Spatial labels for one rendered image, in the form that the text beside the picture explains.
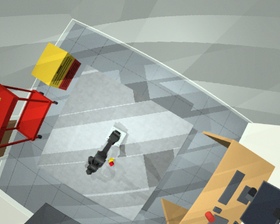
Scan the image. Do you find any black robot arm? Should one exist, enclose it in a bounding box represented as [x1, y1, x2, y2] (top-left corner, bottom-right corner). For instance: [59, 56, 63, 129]
[86, 130, 120, 175]

